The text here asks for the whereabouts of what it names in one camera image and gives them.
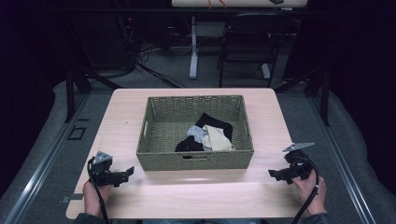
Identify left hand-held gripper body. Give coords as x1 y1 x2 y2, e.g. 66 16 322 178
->
88 150 126 188

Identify grey sock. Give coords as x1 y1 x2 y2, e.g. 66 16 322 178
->
186 124 213 152

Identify metal floor rail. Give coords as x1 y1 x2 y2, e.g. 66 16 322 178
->
2 92 92 224
306 94 377 224

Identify orange cables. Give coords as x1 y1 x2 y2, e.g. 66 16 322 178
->
206 0 228 9

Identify black folding chair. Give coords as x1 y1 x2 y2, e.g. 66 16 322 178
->
217 11 291 89

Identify bundle of floor cables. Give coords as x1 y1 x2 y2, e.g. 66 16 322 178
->
116 15 194 89

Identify black metal stand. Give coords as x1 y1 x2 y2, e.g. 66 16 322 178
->
273 63 332 127
63 60 123 124

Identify beige sock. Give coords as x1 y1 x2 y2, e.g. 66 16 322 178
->
202 124 236 152

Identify green woven basket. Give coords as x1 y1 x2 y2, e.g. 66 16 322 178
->
135 94 255 172

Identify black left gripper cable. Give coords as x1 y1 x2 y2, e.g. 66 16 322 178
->
86 157 111 224

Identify person's right hand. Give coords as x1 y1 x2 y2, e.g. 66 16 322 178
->
291 169 328 217

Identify black sock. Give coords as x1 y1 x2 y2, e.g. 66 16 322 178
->
175 135 205 153
194 112 234 143

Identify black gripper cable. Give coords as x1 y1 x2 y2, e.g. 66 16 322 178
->
290 157 320 224
86 157 111 224

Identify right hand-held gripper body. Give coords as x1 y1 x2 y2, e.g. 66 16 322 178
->
282 142 316 183

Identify person's left hand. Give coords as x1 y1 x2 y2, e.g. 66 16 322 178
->
81 179 113 217

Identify white desk with legs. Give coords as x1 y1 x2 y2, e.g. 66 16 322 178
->
170 0 309 80

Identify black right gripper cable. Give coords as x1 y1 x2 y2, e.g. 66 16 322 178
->
290 157 320 224

